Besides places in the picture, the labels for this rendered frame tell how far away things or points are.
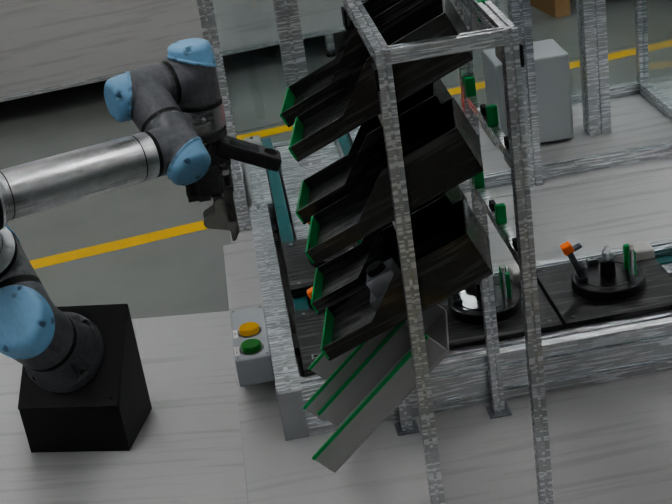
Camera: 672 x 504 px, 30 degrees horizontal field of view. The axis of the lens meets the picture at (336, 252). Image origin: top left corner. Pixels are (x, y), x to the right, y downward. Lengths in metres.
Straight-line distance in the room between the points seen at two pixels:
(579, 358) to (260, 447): 0.60
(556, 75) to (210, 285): 2.00
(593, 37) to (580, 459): 1.54
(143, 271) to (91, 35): 2.44
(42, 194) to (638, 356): 1.12
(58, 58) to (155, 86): 5.28
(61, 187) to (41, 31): 5.40
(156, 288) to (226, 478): 2.80
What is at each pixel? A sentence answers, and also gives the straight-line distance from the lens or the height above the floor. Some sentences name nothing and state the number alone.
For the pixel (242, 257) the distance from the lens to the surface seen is 3.04.
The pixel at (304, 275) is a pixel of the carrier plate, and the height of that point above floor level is 0.97.
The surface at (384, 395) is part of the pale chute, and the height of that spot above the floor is 1.12.
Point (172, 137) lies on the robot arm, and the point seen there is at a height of 1.48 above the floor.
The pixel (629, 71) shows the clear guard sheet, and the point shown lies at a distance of 3.81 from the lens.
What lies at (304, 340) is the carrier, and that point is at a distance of 2.39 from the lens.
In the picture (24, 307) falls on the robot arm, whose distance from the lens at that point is 2.20.
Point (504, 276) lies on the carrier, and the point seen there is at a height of 1.06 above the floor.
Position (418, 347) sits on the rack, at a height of 1.21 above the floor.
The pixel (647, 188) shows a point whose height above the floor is 0.86.
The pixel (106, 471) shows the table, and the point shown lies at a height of 0.86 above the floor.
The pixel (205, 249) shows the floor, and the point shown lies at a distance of 5.25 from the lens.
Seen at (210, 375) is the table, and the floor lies 0.86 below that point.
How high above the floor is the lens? 2.12
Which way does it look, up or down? 25 degrees down
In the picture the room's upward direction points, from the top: 9 degrees counter-clockwise
